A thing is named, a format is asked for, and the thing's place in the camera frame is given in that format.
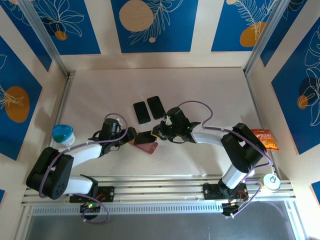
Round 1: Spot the black smartphone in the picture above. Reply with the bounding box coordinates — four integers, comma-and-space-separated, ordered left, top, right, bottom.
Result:
132, 129, 159, 146

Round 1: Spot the pink phone case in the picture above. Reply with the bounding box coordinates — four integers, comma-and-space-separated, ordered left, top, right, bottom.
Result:
129, 138, 160, 155

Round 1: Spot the black phone case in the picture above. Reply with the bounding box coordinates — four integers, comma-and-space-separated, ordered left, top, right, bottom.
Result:
146, 95, 167, 120

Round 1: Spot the silver edged smartphone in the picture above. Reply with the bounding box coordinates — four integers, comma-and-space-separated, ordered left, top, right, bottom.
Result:
147, 96, 166, 119

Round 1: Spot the light blue edged smartphone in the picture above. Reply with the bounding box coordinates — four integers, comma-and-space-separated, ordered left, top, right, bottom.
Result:
133, 100, 152, 125

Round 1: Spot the yogurt cup with blue lid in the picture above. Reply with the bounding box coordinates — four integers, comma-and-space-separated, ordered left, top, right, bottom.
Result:
51, 123, 76, 148

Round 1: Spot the orange snack bag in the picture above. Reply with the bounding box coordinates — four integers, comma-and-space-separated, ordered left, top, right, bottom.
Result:
250, 127, 281, 152

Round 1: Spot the white round can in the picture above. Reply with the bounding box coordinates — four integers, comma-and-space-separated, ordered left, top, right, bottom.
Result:
262, 173, 283, 194

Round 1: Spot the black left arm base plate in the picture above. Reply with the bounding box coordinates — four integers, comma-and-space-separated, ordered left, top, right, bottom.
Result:
69, 186, 116, 204

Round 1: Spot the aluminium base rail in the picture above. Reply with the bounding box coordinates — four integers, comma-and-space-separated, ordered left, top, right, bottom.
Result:
21, 174, 298, 209

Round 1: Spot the aluminium table side rail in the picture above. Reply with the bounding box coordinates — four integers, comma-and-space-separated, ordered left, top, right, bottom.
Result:
244, 69, 280, 177
48, 72, 76, 148

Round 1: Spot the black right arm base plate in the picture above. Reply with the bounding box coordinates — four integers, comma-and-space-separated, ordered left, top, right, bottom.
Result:
202, 183, 249, 201

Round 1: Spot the slotted grey cable duct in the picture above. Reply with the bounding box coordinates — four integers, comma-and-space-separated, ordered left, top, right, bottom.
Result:
29, 202, 288, 216

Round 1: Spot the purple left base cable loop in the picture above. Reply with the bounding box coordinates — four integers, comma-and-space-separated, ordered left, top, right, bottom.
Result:
81, 197, 111, 225

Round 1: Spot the aluminium frame post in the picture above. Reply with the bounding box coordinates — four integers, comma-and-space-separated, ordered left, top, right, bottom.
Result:
17, 0, 71, 79
243, 0, 293, 75

